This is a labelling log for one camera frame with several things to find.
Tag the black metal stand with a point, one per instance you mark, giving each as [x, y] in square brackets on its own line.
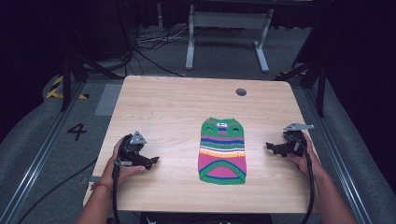
[74, 71]
[314, 74]

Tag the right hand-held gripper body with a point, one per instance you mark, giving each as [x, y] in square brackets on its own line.
[294, 141]

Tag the yellow black hazard tape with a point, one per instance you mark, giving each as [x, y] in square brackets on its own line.
[54, 91]

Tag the person's black clothing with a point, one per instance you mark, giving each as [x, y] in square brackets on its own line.
[205, 218]

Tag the person's right hand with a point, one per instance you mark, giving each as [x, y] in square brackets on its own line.
[306, 161]

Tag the person's left hand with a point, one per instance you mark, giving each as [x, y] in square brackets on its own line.
[124, 172]

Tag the grey metal desk frame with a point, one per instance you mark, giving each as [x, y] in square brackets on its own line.
[229, 20]

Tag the striped knitted pet sweater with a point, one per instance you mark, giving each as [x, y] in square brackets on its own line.
[222, 151]

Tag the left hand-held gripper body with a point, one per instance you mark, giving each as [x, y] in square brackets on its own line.
[129, 151]

